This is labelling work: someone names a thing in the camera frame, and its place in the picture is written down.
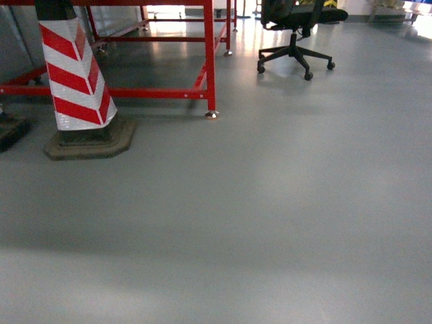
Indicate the red white traffic cone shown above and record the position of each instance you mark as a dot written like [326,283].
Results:
[13,128]
[88,126]

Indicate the black office chair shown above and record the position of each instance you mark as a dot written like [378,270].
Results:
[300,19]

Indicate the red metal table frame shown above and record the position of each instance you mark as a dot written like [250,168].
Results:
[36,82]

